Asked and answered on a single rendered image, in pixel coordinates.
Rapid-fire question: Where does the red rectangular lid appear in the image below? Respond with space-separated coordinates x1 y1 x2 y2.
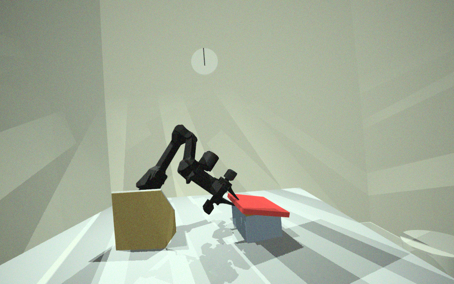
227 193 290 218

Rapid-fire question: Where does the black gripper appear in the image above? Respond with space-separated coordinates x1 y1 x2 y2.
201 169 239 215

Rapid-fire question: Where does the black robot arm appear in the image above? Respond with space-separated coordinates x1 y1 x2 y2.
136 125 228 199

